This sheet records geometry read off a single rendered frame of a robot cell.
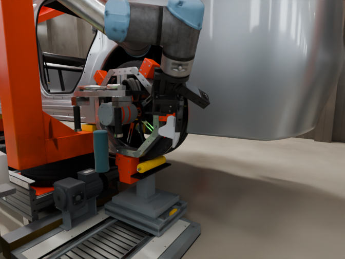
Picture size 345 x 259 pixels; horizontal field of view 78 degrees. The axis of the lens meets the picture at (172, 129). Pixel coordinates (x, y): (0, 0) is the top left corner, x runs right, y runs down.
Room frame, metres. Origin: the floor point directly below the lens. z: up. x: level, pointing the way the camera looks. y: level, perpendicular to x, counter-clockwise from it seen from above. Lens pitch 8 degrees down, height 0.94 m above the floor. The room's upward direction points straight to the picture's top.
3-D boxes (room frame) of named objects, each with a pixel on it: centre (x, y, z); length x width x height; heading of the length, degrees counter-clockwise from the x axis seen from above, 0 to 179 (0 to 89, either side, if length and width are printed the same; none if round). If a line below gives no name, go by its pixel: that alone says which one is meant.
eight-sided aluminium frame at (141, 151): (1.34, 0.29, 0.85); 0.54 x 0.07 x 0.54; 57
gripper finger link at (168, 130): (0.57, 0.01, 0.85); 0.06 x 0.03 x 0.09; 101
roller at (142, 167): (1.36, 0.13, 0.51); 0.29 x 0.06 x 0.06; 147
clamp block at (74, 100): (1.26, 0.54, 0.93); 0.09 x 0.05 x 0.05; 147
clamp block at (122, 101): (1.08, 0.26, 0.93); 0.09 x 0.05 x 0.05; 147
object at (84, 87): (1.29, 0.44, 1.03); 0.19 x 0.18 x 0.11; 147
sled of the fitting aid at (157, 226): (1.49, 0.20, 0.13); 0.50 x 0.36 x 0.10; 57
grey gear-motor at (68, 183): (1.43, 0.60, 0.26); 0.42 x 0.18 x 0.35; 147
